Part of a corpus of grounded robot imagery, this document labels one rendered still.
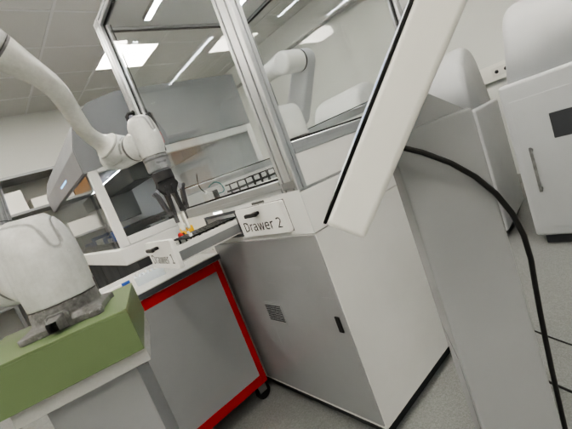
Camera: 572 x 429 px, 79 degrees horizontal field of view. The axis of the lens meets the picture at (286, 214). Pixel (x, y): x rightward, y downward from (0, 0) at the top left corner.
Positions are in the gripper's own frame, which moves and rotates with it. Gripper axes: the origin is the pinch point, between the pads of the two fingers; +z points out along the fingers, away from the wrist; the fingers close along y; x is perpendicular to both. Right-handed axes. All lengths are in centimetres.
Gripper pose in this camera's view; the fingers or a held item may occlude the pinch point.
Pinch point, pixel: (182, 220)
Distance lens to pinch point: 139.1
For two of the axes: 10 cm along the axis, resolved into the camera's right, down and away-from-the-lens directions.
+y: 7.1, -3.7, 6.0
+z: 3.6, 9.2, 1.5
